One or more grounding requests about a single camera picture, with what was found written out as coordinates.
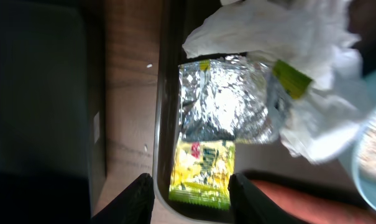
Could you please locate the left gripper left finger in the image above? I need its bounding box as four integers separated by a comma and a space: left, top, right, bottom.
91, 173, 155, 224

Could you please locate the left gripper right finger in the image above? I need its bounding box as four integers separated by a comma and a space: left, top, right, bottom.
228, 174, 305, 224

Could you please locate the orange carrot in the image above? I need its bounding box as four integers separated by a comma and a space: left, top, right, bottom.
252, 180, 376, 224

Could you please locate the foil snack wrapper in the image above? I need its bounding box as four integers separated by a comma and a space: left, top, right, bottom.
168, 55, 311, 210

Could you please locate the light blue rice bowl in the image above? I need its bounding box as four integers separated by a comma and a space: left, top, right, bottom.
339, 71, 376, 212

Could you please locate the large white tissue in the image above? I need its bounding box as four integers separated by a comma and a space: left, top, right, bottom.
183, 0, 372, 164

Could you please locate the brown serving tray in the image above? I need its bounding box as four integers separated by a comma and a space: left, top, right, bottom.
153, 0, 376, 223

